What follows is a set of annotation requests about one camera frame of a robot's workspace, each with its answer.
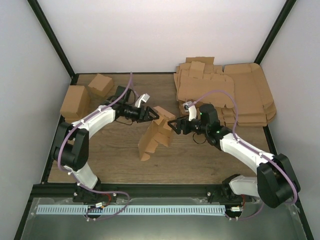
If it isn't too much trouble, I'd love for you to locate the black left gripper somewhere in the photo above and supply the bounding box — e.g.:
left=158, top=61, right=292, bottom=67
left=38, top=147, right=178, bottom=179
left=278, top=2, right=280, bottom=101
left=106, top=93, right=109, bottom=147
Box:
left=123, top=104, right=159, bottom=123

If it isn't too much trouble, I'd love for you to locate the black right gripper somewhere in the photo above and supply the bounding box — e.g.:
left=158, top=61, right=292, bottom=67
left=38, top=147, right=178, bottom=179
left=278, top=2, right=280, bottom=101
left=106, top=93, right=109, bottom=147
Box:
left=168, top=115, right=209, bottom=135

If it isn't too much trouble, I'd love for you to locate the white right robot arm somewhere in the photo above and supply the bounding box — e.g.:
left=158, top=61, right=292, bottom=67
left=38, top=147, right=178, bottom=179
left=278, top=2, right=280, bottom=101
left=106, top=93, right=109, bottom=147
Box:
left=167, top=102, right=301, bottom=208

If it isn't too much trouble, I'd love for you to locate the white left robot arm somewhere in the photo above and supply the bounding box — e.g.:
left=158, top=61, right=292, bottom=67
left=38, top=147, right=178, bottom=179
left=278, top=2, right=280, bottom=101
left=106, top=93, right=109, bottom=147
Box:
left=50, top=86, right=159, bottom=202

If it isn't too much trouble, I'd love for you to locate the small folded cardboard box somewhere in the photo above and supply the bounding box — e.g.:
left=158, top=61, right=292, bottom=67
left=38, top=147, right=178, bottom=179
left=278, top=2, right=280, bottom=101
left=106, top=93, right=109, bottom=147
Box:
left=88, top=73, right=114, bottom=97

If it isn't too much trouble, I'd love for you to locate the tall folded cardboard box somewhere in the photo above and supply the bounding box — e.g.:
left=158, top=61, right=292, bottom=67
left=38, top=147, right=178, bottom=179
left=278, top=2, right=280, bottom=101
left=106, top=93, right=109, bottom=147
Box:
left=60, top=85, right=91, bottom=123

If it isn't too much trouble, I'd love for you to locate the stack of flat cardboard sheets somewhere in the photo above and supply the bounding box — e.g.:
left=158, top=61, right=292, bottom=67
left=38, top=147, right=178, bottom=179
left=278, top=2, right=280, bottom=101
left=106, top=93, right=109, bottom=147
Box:
left=173, top=56, right=235, bottom=126

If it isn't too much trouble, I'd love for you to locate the large flat cardboard sheet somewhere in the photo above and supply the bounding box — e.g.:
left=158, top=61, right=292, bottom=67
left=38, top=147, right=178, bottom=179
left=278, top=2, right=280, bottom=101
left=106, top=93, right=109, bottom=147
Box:
left=223, top=63, right=277, bottom=127

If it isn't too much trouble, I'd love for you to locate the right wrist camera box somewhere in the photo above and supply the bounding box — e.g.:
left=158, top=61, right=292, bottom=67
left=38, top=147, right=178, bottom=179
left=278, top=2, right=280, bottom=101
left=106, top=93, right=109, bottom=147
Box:
left=182, top=101, right=197, bottom=122

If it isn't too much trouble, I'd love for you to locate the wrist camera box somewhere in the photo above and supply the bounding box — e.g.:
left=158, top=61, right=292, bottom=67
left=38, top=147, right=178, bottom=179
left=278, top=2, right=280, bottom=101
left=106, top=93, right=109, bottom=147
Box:
left=134, top=93, right=150, bottom=108
left=182, top=101, right=197, bottom=122

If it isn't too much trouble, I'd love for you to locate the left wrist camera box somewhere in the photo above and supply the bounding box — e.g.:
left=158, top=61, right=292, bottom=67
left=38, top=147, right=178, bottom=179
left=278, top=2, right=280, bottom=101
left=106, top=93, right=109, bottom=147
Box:
left=134, top=93, right=150, bottom=108

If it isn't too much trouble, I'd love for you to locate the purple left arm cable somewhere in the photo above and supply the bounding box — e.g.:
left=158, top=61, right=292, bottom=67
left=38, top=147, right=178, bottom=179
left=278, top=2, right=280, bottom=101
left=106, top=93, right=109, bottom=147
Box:
left=57, top=72, right=131, bottom=224

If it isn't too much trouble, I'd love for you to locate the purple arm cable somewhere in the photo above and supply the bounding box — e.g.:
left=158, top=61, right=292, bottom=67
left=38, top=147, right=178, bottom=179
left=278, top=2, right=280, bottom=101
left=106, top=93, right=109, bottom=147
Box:
left=192, top=90, right=300, bottom=221
left=57, top=72, right=131, bottom=224

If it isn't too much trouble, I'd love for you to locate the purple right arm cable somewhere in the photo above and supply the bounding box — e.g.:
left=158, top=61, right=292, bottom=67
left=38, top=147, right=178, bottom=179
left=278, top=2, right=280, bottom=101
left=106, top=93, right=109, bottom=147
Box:
left=192, top=90, right=300, bottom=221

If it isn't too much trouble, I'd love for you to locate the black aluminium frame rail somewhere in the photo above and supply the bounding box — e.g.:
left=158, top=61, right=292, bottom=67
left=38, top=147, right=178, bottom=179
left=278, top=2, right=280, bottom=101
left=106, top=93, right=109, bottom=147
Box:
left=31, top=183, right=296, bottom=204

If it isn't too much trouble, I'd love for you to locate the light blue slotted cable duct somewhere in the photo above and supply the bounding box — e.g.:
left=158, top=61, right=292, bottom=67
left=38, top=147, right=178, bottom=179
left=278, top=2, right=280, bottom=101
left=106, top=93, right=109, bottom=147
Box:
left=36, top=204, right=226, bottom=216

